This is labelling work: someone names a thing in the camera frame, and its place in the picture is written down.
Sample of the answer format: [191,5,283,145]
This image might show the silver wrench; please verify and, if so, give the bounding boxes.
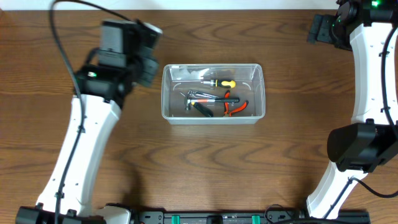
[187,90,218,99]

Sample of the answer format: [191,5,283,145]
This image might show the small black orange hammer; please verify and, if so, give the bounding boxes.
[184,97,240,109]

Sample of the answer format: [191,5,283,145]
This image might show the slim black yellow screwdriver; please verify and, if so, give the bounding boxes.
[191,102,214,117]

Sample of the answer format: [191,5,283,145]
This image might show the stubby yellow black screwdriver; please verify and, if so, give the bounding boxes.
[201,79,236,89]

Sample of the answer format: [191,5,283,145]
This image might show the red handled pliers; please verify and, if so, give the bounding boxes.
[223,100,249,117]

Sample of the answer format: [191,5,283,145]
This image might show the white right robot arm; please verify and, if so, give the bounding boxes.
[305,0,397,221]

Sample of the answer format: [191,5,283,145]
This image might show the clear plastic container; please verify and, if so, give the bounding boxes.
[161,63,266,124]

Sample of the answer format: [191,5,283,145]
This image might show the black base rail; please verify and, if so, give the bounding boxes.
[130,209,371,224]

